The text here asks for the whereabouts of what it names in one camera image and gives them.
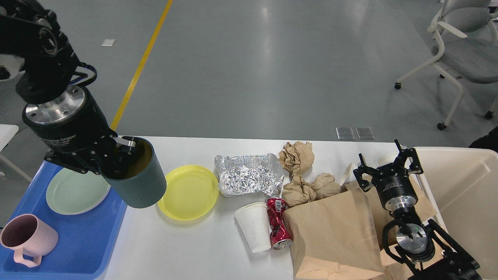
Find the crumpled brown paper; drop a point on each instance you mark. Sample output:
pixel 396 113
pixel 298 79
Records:
pixel 297 158
pixel 325 186
pixel 298 191

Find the blue plastic tray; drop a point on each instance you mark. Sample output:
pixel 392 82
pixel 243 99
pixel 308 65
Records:
pixel 86 241

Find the crushed red soda can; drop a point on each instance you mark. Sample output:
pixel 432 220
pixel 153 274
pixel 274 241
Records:
pixel 280 237

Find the pale green plate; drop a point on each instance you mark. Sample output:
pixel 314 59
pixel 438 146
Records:
pixel 72 193

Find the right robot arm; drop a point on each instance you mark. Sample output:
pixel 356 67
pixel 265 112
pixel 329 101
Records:
pixel 427 250

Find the crumpled aluminium foil sheet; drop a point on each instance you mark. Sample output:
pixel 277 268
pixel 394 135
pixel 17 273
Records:
pixel 249 175

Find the dark green mug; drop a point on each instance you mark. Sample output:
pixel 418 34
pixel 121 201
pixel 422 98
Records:
pixel 140 182

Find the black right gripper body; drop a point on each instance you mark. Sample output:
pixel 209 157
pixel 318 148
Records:
pixel 394 188

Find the white side table corner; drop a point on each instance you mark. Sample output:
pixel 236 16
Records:
pixel 7 132

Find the left floor socket plate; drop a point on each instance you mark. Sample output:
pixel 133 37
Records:
pixel 345 133

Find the right floor socket plate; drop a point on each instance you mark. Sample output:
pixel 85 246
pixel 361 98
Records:
pixel 365 133

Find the white cup behind gripper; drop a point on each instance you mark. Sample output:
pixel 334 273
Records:
pixel 387 159

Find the crumpled brown paper left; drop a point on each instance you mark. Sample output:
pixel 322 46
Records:
pixel 298 191

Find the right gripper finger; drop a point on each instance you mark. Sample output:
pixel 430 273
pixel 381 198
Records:
pixel 407 161
pixel 362 169

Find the beige plastic bin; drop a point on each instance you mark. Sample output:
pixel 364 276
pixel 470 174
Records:
pixel 464 183

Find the crumpled brown paper top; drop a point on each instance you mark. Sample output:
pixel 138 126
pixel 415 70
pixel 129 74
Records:
pixel 297 158

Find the grey office chair right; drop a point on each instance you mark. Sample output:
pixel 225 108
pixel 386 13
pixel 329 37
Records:
pixel 466 47

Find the pink ribbed mug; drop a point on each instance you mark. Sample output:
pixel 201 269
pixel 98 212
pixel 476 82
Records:
pixel 29 238

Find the floor socket plate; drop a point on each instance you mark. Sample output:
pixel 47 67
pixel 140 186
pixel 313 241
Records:
pixel 345 133
pixel 365 133

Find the large brown paper bag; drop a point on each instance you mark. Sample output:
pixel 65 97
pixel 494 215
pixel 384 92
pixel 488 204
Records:
pixel 334 239

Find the white paper cup lying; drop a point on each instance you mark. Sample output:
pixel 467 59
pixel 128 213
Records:
pixel 347 175

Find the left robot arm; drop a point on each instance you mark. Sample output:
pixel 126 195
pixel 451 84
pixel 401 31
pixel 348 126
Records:
pixel 32 33

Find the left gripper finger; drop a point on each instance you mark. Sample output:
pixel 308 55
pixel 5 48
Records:
pixel 123 150

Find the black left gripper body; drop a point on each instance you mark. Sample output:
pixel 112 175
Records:
pixel 75 130

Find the person in dark clothes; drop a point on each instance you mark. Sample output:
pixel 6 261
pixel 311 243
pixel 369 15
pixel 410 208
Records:
pixel 489 141

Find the crumpled brown paper right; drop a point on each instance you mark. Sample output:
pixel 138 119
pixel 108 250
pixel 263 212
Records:
pixel 325 186

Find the yellow plastic plate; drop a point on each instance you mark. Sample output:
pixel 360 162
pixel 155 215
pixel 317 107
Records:
pixel 192 190

